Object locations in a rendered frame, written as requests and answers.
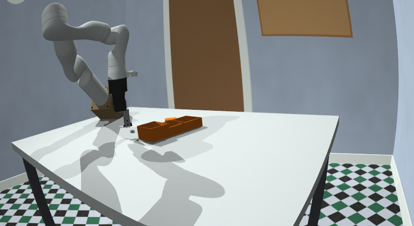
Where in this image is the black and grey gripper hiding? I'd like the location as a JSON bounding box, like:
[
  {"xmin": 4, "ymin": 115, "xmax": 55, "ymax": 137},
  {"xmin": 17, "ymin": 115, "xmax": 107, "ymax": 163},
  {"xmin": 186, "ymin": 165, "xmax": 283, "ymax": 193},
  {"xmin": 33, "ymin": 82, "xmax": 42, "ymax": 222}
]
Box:
[{"xmin": 108, "ymin": 64, "xmax": 138, "ymax": 127}]

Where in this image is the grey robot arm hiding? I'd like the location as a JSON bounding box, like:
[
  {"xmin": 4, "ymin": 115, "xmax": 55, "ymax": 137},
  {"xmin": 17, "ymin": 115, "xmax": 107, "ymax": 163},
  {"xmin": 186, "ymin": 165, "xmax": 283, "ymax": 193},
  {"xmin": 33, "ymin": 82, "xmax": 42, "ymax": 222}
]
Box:
[{"xmin": 41, "ymin": 3, "xmax": 129, "ymax": 106}]

